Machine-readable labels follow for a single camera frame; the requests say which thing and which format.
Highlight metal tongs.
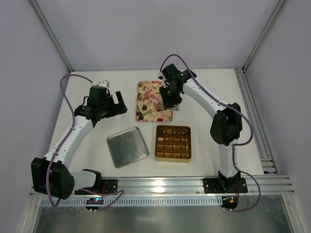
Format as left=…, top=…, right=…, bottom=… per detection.
left=154, top=102, right=180, bottom=111

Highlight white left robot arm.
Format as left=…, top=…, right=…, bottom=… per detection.
left=31, top=85, right=127, bottom=200

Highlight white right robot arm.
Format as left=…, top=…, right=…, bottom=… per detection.
left=159, top=64, right=242, bottom=192

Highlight gold chocolate tin box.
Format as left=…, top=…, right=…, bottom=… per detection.
left=154, top=125, right=191, bottom=163

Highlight floral rectangular tray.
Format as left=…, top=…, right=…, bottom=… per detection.
left=136, top=81, right=173, bottom=122

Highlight silver tin lid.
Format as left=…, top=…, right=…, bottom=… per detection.
left=106, top=127, right=149, bottom=168

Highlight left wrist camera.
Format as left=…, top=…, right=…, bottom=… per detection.
left=93, top=80, right=110, bottom=89

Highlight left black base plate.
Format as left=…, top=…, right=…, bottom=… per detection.
left=74, top=178, right=118, bottom=195

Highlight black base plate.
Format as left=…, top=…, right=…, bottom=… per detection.
left=74, top=178, right=118, bottom=195
left=203, top=178, right=248, bottom=194

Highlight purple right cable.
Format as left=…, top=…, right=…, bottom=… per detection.
left=161, top=53, right=262, bottom=213

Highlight purple cable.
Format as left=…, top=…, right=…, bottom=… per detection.
left=46, top=74, right=125, bottom=218
left=161, top=53, right=262, bottom=213

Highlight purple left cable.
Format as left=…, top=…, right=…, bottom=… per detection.
left=46, top=74, right=125, bottom=218

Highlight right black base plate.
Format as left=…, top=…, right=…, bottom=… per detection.
left=203, top=178, right=248, bottom=194

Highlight slotted cable duct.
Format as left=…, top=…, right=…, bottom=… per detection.
left=40, top=196, right=224, bottom=207

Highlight aluminium right side rail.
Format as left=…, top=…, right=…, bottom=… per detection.
left=234, top=68, right=279, bottom=175

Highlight aluminium rail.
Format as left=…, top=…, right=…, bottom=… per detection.
left=29, top=176, right=296, bottom=198
left=234, top=68, right=279, bottom=175

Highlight aluminium front rail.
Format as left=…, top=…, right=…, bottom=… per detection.
left=29, top=176, right=296, bottom=198

